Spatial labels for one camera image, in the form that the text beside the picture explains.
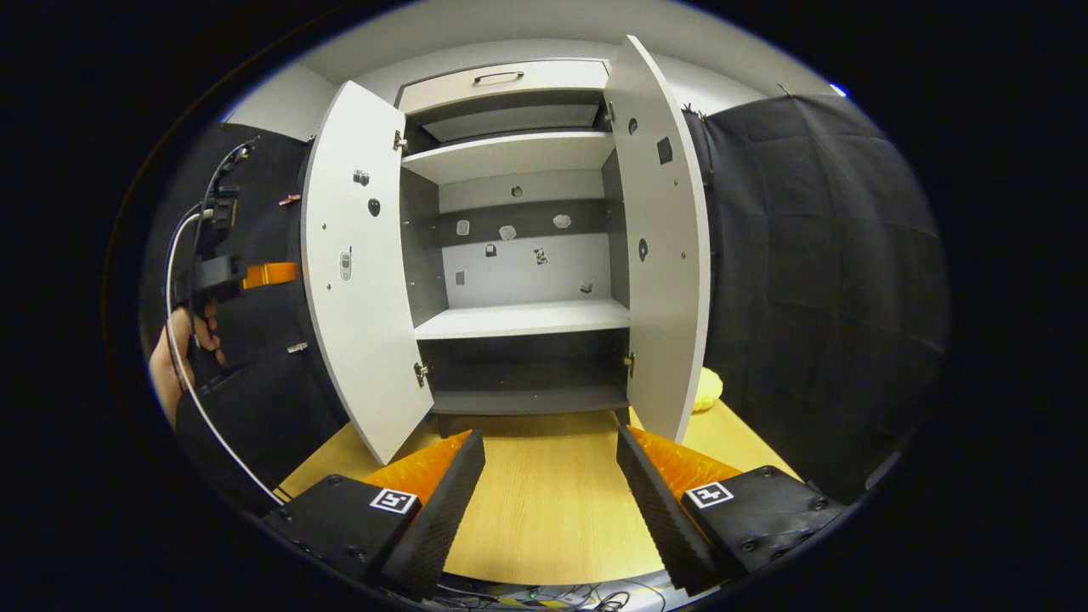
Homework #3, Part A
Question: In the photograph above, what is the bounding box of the camera sticker shoe cabinet door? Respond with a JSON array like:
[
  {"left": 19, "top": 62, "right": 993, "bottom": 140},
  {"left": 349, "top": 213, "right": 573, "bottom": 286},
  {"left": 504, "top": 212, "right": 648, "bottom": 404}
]
[{"left": 300, "top": 81, "right": 436, "bottom": 466}]

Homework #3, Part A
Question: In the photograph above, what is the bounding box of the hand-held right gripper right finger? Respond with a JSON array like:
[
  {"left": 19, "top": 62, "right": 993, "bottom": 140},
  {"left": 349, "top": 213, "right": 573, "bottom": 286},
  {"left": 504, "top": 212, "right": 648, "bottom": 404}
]
[{"left": 615, "top": 425, "right": 851, "bottom": 596}]

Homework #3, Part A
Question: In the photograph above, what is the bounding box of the headphone sticker shoe cabinet door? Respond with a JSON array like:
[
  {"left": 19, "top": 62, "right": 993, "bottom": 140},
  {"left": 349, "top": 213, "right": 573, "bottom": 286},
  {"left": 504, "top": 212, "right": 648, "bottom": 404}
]
[{"left": 603, "top": 34, "right": 711, "bottom": 445}]

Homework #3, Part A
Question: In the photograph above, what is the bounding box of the black backdrop cloth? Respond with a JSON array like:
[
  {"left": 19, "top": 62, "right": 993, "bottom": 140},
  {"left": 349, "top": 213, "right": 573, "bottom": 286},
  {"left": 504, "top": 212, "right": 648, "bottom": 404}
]
[{"left": 140, "top": 92, "right": 951, "bottom": 511}]

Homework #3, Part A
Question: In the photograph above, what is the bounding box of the white cabinet shelf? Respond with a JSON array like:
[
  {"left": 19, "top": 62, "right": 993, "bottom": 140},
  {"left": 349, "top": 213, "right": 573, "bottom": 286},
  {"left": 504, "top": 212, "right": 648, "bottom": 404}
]
[
  {"left": 414, "top": 297, "right": 632, "bottom": 342},
  {"left": 401, "top": 130, "right": 616, "bottom": 186}
]

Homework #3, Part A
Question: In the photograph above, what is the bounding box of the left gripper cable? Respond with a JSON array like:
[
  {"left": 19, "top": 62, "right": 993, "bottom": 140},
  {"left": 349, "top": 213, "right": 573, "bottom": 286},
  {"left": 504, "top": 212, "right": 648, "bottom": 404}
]
[{"left": 165, "top": 208, "right": 286, "bottom": 505}]

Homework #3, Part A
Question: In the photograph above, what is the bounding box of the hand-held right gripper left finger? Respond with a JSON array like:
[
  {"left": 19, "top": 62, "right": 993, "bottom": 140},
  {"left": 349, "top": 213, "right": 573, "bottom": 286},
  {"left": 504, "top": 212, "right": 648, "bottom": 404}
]
[{"left": 263, "top": 429, "right": 487, "bottom": 602}]

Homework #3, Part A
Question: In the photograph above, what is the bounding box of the yellow round object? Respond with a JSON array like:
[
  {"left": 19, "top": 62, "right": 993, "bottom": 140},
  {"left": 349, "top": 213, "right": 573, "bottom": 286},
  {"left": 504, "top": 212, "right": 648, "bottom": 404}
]
[{"left": 693, "top": 367, "right": 725, "bottom": 414}]

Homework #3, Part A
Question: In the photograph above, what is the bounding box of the beige double-door shoe cabinet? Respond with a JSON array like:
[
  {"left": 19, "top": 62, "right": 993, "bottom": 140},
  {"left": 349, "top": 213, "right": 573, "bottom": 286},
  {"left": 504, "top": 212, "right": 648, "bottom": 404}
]
[{"left": 300, "top": 34, "right": 711, "bottom": 466}]

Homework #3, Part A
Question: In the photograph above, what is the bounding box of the beige cabinet drawer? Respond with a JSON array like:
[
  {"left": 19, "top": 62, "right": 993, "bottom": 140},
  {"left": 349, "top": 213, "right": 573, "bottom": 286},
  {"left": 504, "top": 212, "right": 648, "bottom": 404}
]
[{"left": 397, "top": 58, "right": 612, "bottom": 116}]

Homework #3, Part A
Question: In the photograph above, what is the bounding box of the tangle of cables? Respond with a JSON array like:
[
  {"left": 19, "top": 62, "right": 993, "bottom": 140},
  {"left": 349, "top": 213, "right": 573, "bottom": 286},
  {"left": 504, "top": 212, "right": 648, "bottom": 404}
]
[{"left": 433, "top": 581, "right": 668, "bottom": 612}]

